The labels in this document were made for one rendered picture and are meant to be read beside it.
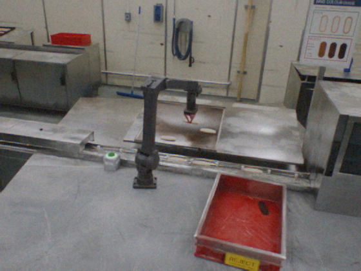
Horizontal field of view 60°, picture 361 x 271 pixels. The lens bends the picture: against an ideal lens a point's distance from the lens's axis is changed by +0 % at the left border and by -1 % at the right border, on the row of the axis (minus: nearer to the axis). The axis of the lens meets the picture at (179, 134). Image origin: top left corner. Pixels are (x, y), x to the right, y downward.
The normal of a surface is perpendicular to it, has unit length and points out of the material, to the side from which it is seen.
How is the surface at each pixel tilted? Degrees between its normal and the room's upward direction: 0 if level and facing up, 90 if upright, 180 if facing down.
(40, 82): 90
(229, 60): 90
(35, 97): 90
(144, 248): 0
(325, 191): 90
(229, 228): 0
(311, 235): 0
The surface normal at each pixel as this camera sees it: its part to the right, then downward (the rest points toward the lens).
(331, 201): -0.22, 0.41
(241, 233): 0.04, -0.90
